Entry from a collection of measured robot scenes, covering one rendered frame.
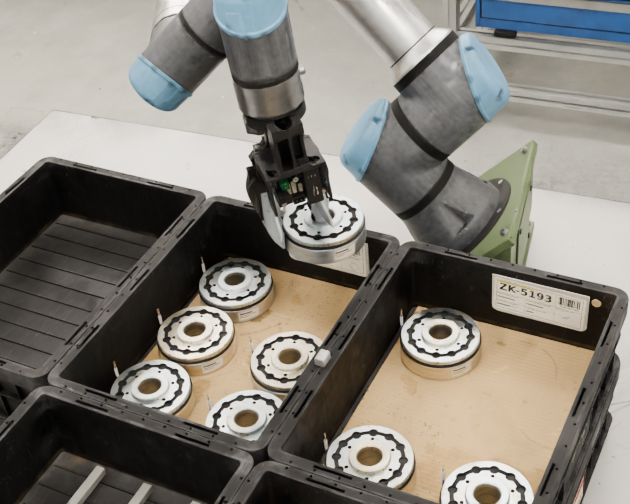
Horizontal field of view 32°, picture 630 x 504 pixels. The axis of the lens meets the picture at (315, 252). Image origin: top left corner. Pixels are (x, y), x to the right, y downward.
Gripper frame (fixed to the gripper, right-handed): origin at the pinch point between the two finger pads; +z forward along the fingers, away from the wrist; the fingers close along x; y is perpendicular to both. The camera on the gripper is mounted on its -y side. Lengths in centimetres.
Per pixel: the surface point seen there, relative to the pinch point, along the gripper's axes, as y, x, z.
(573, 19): -136, 112, 72
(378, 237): -2.9, 10.8, 8.1
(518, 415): 24.5, 16.9, 18.8
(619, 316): 23.1, 31.2, 9.9
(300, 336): 3.9, -3.6, 13.8
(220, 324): -3.1, -12.7, 13.4
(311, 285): -8.7, 1.5, 17.4
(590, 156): -123, 109, 109
